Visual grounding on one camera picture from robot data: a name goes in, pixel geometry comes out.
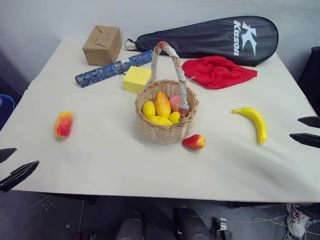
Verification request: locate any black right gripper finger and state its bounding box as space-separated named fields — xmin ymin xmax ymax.
xmin=297 ymin=115 xmax=320 ymax=130
xmin=289 ymin=133 xmax=320 ymax=149

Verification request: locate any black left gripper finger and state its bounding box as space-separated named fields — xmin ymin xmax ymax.
xmin=0 ymin=160 xmax=40 ymax=193
xmin=0 ymin=147 xmax=17 ymax=165

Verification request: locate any blue bin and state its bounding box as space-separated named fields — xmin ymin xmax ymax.
xmin=0 ymin=93 xmax=15 ymax=131

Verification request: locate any yellow banana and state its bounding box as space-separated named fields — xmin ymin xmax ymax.
xmin=231 ymin=107 xmax=268 ymax=145

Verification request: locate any red yellow mango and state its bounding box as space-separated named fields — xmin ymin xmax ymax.
xmin=53 ymin=110 xmax=74 ymax=140

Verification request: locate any white red sneaker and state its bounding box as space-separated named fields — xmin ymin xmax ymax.
xmin=286 ymin=203 xmax=313 ymax=238

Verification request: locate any red cloth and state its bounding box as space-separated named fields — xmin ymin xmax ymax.
xmin=181 ymin=55 xmax=258 ymax=90

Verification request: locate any red pear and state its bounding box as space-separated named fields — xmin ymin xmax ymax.
xmin=182 ymin=134 xmax=207 ymax=151

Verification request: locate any dark rounded shape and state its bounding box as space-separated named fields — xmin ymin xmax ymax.
xmin=173 ymin=206 xmax=213 ymax=240
xmin=114 ymin=212 xmax=144 ymax=240

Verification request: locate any blue patterned paper roll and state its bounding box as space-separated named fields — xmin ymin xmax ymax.
xmin=74 ymin=49 xmax=154 ymax=89

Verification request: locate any black metal device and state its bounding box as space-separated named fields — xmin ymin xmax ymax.
xmin=212 ymin=217 xmax=234 ymax=240

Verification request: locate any black Kason racket bag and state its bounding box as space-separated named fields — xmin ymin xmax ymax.
xmin=124 ymin=15 xmax=280 ymax=68

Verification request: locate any yellow lemon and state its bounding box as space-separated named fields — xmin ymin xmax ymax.
xmin=168 ymin=111 xmax=181 ymax=125
xmin=142 ymin=100 xmax=157 ymax=118
xmin=149 ymin=115 xmax=173 ymax=126

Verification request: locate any pink peach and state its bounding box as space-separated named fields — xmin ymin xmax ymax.
xmin=169 ymin=94 xmax=182 ymax=112

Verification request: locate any brown cardboard box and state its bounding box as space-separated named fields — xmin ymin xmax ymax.
xmin=82 ymin=24 xmax=123 ymax=67

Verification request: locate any yellow sponge block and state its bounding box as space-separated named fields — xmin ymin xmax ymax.
xmin=122 ymin=66 xmax=153 ymax=93

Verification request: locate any orange yellow mango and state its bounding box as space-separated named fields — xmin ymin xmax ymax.
xmin=153 ymin=91 xmax=172 ymax=118

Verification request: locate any white cable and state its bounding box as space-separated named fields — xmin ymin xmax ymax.
xmin=252 ymin=213 xmax=292 ymax=240

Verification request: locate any wicker basket with handle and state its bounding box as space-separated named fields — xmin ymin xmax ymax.
xmin=135 ymin=41 xmax=200 ymax=145

